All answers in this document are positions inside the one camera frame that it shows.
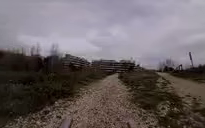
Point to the grass strip with weeds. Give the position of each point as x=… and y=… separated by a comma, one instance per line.
x=146, y=91

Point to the long layered grey building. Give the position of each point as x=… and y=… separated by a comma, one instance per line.
x=113, y=65

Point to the rough grass verge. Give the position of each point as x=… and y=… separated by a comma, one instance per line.
x=26, y=93

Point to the dark bushes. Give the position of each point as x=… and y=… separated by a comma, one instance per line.
x=18, y=63

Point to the leaning pole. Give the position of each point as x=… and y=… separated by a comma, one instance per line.
x=191, y=59

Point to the pale dirt track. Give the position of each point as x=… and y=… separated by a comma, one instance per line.
x=193, y=90

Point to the pale gravel path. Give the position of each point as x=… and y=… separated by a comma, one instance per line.
x=105, y=103

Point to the excavator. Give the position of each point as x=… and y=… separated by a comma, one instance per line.
x=177, y=68

